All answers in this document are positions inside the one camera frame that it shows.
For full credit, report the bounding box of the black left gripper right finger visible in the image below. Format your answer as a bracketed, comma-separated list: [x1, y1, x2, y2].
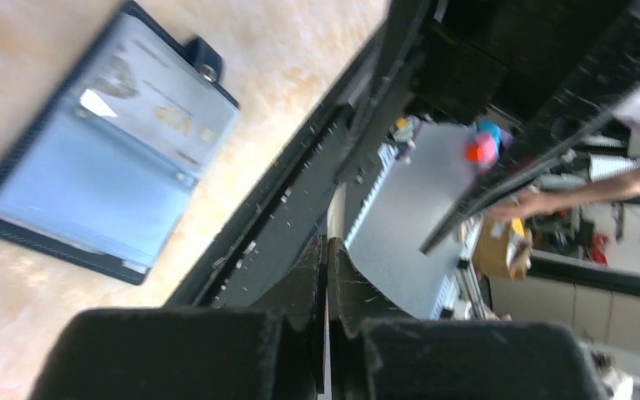
[327, 238, 608, 399]

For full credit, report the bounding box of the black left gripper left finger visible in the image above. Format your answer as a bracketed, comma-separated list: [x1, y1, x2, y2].
[30, 236, 328, 399]

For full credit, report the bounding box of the blue leather card holder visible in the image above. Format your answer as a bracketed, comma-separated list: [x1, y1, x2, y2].
[0, 1, 240, 285]

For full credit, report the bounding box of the silver card in holder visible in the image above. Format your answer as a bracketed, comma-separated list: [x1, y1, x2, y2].
[79, 14, 239, 177]

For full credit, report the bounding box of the person behind the table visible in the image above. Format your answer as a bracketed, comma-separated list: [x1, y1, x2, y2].
[488, 167, 640, 221]

